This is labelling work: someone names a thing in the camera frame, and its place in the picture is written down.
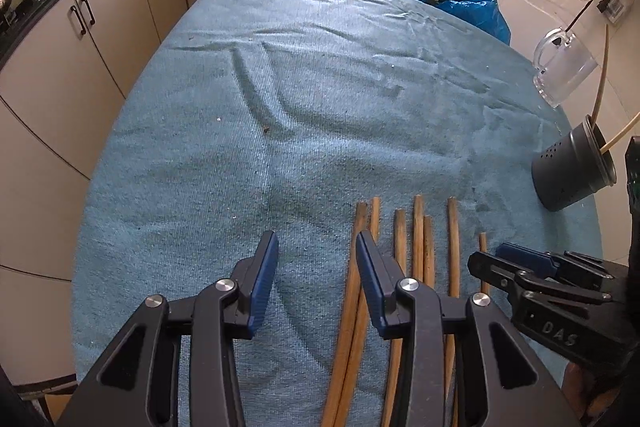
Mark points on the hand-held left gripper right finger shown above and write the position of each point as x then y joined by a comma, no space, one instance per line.
372,277

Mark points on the blue towel table cover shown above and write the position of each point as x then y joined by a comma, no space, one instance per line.
300,107

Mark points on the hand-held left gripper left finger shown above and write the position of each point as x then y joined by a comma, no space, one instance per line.
262,277

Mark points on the bunch of wooden chopsticks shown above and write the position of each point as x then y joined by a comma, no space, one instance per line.
418,237

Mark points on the clear glass mug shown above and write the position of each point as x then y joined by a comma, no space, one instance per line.
565,67

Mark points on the dark perforated utensil holder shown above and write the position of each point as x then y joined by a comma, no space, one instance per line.
560,172

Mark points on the cream lower kitchen cabinets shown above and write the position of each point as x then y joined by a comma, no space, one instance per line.
125,7

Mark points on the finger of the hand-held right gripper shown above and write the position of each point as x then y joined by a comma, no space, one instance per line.
522,257
492,269

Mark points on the single wooden chopstick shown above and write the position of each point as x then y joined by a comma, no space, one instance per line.
622,137
601,77

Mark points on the person's right hand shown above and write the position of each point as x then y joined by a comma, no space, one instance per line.
580,389

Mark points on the white wall socket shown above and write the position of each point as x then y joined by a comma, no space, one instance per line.
620,4

